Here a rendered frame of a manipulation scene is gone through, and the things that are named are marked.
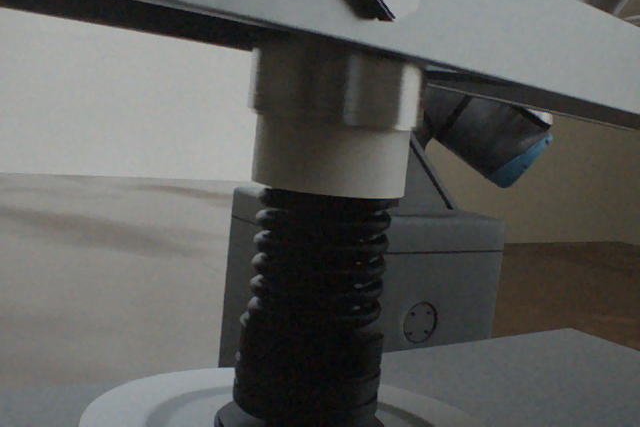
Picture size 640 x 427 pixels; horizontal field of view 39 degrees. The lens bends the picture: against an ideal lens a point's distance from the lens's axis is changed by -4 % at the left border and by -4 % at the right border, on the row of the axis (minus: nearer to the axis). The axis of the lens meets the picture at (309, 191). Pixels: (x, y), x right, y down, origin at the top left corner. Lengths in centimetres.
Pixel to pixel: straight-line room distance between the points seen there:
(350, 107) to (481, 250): 140
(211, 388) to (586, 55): 27
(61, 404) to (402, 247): 111
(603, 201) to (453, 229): 683
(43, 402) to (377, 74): 33
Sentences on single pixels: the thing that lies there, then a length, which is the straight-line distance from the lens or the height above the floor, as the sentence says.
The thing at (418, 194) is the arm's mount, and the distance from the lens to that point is 171.
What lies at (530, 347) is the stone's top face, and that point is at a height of 85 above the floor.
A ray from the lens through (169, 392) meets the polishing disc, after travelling 49.
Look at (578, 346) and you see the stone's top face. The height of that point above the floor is 85.
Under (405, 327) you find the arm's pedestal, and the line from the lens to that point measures 169.
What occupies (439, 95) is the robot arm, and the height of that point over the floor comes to 107.
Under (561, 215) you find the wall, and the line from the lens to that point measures 810.
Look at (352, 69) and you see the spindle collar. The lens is 38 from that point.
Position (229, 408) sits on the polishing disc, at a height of 90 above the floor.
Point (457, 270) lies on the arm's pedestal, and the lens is 174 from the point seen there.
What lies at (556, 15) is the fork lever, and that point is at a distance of 46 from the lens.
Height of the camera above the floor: 106
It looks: 6 degrees down
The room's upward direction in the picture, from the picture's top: 6 degrees clockwise
